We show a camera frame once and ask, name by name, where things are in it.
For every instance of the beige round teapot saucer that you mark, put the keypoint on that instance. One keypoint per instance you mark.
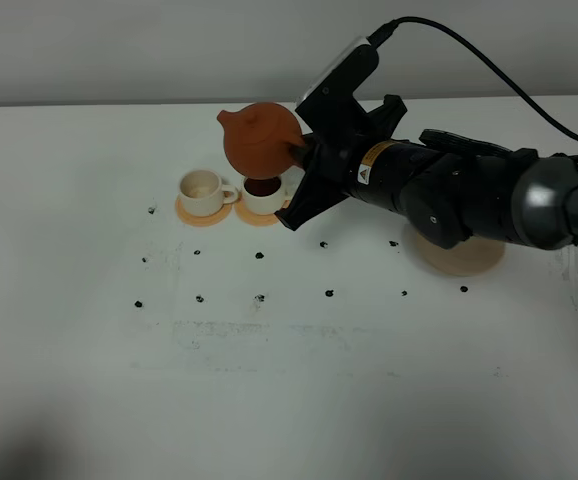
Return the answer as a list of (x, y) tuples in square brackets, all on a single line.
[(470, 258)]

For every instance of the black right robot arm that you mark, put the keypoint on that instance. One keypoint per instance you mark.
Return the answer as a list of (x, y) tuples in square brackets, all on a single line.
[(450, 188)]

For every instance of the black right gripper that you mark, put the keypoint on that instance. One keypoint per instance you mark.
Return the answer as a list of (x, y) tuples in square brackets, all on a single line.
[(324, 184)]

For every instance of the left white teacup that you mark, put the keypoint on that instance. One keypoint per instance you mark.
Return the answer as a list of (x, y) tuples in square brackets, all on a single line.
[(203, 192)]

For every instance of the white teacup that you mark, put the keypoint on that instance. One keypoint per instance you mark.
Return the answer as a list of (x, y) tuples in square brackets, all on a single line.
[(203, 192), (266, 196)]

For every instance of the right white teacup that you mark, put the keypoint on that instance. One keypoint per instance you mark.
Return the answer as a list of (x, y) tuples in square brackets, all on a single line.
[(266, 196)]

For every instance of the right orange coaster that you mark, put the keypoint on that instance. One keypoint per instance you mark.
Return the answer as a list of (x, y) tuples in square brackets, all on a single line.
[(256, 219)]

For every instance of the orange coaster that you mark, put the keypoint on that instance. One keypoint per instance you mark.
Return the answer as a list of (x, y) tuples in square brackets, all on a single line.
[(256, 219), (197, 221)]

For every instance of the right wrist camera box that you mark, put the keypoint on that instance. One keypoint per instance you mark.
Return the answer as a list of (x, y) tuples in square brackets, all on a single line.
[(328, 107)]

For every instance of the brown clay teapot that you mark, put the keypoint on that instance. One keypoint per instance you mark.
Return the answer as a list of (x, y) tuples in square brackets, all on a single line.
[(259, 139)]

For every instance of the left orange coaster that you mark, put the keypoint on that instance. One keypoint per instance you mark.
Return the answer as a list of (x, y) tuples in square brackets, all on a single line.
[(197, 221)]

